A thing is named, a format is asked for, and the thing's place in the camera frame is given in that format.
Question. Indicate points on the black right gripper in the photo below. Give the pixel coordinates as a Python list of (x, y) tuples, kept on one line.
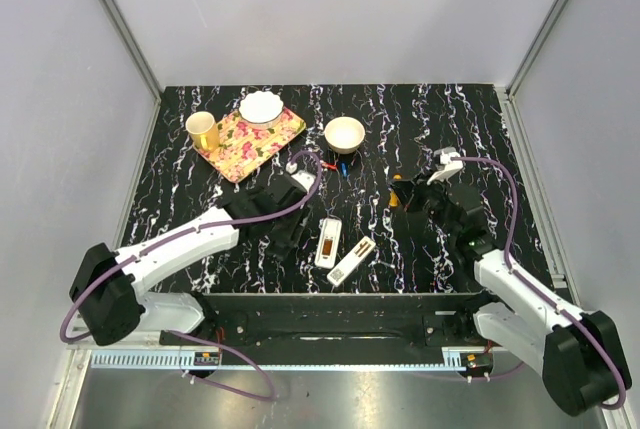
[(411, 191)]

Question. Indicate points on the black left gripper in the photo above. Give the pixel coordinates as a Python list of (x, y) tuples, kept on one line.
[(291, 236)]

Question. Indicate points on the white remote orange batteries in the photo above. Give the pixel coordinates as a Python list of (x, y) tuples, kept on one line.
[(326, 252)]

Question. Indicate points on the white remote blue batteries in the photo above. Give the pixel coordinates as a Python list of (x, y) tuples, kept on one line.
[(347, 265)]

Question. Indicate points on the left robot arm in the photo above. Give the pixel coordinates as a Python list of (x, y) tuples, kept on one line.
[(113, 289)]

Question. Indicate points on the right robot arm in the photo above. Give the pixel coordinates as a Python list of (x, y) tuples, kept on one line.
[(577, 354)]

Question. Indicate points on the floral rectangular tray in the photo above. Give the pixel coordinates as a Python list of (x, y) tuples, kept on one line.
[(244, 149)]

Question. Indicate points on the beige round bowl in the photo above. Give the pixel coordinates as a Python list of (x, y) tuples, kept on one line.
[(344, 135)]

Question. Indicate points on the white scalloped bowl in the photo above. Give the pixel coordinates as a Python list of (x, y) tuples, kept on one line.
[(261, 109)]

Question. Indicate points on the yellow mug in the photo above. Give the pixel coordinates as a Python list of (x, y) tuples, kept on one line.
[(203, 131)]

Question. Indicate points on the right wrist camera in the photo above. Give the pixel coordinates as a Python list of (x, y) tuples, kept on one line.
[(448, 165)]

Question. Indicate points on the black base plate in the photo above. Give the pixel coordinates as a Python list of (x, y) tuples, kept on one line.
[(341, 329)]

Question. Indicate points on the right aluminium frame post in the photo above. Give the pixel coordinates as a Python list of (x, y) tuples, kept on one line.
[(548, 25)]

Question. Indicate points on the aluminium frame post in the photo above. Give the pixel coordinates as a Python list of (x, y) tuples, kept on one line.
[(118, 20), (548, 25)]

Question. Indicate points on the left aluminium frame post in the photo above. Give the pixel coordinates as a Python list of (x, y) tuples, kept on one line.
[(118, 20)]

